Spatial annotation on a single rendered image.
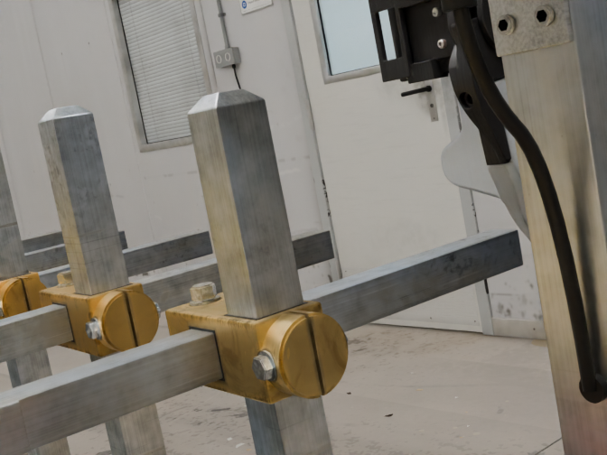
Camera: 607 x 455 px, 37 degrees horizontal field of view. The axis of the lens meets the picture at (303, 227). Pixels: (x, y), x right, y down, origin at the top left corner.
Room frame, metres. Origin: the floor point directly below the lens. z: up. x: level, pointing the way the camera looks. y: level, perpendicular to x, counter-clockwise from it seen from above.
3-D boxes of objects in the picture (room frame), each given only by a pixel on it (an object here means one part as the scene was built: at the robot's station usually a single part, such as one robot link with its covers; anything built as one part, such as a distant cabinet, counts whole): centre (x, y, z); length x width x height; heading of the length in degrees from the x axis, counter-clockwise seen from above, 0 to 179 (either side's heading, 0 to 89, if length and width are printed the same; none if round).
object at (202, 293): (0.62, 0.08, 0.98); 0.02 x 0.02 x 0.01
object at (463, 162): (0.48, -0.10, 1.04); 0.06 x 0.03 x 0.09; 34
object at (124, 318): (0.78, 0.19, 0.95); 0.13 x 0.06 x 0.05; 35
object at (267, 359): (0.57, 0.05, 0.95); 0.13 x 0.06 x 0.05; 35
